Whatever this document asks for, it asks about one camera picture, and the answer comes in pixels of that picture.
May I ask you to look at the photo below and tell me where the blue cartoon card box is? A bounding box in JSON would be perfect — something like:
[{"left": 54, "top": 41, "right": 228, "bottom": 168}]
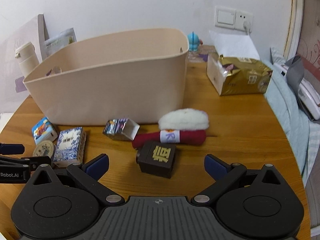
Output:
[{"left": 31, "top": 117, "right": 58, "bottom": 145}]

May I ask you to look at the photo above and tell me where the blue white porcelain-pattern box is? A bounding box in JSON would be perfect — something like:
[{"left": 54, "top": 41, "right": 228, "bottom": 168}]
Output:
[{"left": 53, "top": 127, "right": 86, "bottom": 167}]

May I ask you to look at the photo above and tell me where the purple cartoon small box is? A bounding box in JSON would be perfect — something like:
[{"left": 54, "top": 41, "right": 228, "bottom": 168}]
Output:
[{"left": 103, "top": 118, "right": 140, "bottom": 141}]

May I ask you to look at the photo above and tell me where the white red plush roll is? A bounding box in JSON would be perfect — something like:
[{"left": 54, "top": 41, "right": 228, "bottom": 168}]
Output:
[{"left": 132, "top": 108, "right": 209, "bottom": 149}]

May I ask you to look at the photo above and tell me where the round metal tin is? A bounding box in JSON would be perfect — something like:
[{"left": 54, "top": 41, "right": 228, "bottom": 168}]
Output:
[{"left": 33, "top": 140, "right": 56, "bottom": 159}]

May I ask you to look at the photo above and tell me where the pink purple headboard panel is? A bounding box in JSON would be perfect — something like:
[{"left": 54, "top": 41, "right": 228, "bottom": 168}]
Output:
[{"left": 0, "top": 14, "right": 47, "bottom": 113}]

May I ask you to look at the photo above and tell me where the light blue blanket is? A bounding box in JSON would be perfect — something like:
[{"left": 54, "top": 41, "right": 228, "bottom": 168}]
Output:
[{"left": 264, "top": 47, "right": 319, "bottom": 185}]

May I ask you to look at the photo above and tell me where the cream thermos bottle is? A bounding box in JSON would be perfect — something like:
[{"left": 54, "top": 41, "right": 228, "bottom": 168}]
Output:
[{"left": 15, "top": 42, "right": 40, "bottom": 77}]

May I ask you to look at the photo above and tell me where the black gold-character box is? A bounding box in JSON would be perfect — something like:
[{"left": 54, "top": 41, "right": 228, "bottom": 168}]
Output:
[{"left": 136, "top": 141, "right": 176, "bottom": 178}]

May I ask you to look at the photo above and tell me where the banana chips pouch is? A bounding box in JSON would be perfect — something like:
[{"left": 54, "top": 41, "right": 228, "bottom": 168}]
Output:
[{"left": 44, "top": 28, "right": 76, "bottom": 56}]

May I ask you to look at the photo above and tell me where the gold tissue box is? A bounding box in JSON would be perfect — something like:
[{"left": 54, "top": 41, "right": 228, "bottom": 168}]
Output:
[{"left": 207, "top": 53, "right": 273, "bottom": 96}]

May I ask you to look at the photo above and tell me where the beige plastic storage bin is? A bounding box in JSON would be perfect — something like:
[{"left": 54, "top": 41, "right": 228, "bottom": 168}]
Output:
[{"left": 23, "top": 28, "right": 189, "bottom": 126}]

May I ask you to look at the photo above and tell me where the white paper sheet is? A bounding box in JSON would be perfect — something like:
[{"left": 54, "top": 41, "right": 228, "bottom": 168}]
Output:
[{"left": 209, "top": 30, "right": 260, "bottom": 60}]

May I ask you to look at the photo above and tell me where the blue dinosaur figurine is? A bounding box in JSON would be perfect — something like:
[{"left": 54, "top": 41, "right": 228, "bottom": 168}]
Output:
[{"left": 187, "top": 32, "right": 203, "bottom": 51}]

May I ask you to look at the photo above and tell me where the white device with grey strap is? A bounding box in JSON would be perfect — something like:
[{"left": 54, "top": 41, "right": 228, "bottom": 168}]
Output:
[{"left": 274, "top": 55, "right": 319, "bottom": 124}]

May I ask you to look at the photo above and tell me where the white wall switch socket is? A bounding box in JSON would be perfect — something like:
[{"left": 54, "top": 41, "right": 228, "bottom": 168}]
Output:
[{"left": 215, "top": 6, "right": 254, "bottom": 34}]

